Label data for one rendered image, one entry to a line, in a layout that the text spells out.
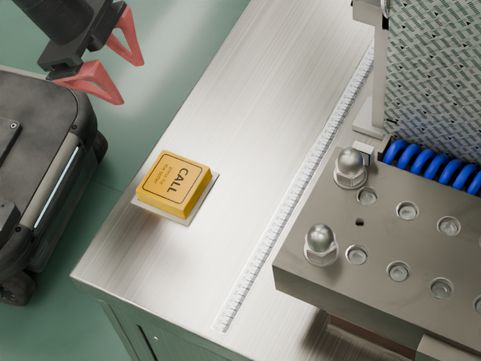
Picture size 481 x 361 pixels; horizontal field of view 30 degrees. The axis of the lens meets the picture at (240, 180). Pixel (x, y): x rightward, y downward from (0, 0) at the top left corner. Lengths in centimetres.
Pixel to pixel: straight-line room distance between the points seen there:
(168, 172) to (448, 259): 38
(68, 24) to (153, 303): 33
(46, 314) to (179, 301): 109
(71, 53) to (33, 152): 110
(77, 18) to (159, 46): 152
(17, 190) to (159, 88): 57
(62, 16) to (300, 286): 38
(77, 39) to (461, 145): 42
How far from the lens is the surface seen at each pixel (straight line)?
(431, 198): 95
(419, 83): 91
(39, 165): 204
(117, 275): 109
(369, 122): 115
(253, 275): 106
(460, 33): 84
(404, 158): 97
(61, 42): 100
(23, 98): 216
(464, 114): 92
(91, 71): 98
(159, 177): 111
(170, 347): 115
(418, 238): 93
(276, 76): 122
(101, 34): 99
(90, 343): 207
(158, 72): 243
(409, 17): 85
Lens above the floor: 184
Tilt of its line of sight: 57 degrees down
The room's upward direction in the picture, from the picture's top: 11 degrees counter-clockwise
